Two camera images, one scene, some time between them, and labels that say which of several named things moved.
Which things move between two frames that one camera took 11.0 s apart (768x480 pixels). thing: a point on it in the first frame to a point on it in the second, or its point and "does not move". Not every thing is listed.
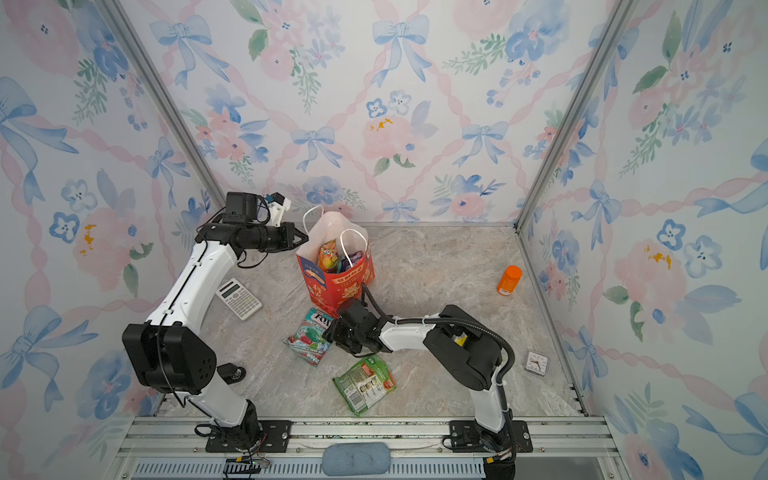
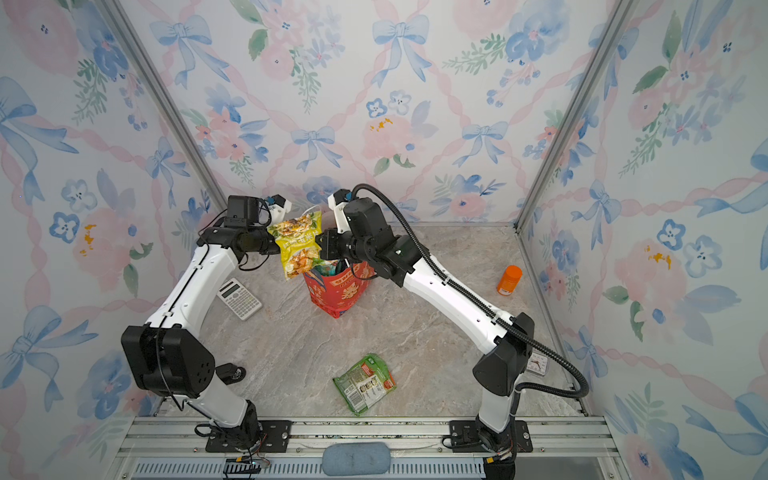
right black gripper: [336, 333] to [330, 251]
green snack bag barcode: [365, 383] does not move
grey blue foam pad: [356, 459] does not move
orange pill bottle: [509, 280] does not move
